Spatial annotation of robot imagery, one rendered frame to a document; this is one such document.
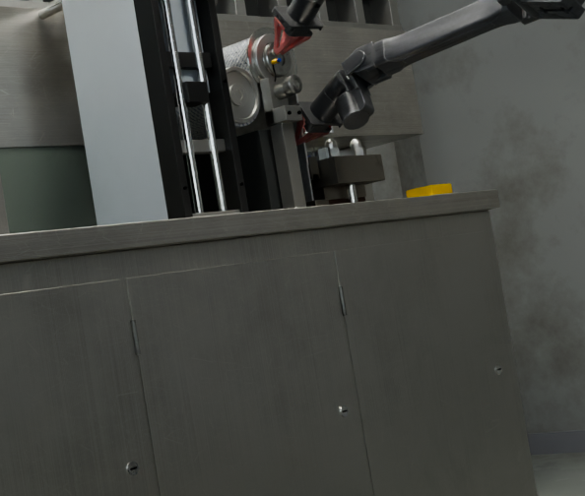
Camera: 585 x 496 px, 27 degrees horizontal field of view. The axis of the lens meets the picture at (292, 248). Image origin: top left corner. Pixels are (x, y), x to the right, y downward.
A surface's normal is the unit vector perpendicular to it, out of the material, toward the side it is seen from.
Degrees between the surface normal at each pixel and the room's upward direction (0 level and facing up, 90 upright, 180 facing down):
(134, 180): 90
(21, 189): 90
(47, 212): 90
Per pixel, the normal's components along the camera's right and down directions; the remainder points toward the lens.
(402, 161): 0.78, -0.15
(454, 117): -0.61, 0.07
